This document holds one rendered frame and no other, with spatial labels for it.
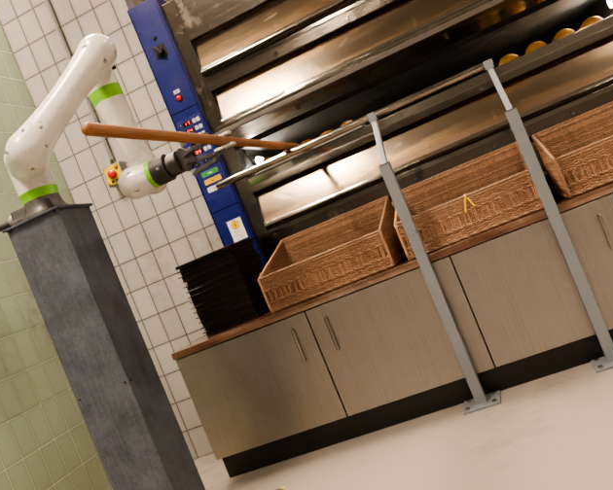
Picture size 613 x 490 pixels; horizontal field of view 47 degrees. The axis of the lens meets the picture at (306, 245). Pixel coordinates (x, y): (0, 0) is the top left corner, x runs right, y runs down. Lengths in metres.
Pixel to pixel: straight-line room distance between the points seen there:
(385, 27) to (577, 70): 0.83
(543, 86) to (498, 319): 1.06
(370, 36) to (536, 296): 1.37
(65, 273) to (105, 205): 1.35
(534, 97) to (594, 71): 0.25
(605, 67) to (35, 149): 2.23
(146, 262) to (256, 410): 1.06
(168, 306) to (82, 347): 1.26
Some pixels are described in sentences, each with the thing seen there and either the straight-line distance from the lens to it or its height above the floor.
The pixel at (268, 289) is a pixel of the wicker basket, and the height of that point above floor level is 0.68.
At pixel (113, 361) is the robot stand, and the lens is 2.37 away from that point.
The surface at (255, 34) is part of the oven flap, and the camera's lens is 3.43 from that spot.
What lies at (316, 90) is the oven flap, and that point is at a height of 1.39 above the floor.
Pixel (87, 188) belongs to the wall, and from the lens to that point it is 3.76.
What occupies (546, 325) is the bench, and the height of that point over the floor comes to 0.19.
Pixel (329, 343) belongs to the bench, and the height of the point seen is 0.39.
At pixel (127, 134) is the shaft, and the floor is 1.18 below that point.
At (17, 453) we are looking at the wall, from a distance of 2.94.
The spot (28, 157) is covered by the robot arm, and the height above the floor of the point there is 1.35.
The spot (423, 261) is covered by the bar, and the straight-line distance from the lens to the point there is 2.63.
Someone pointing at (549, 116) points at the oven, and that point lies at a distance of 3.22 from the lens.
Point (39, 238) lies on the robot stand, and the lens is 2.43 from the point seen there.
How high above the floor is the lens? 0.78
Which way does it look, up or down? level
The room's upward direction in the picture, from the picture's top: 22 degrees counter-clockwise
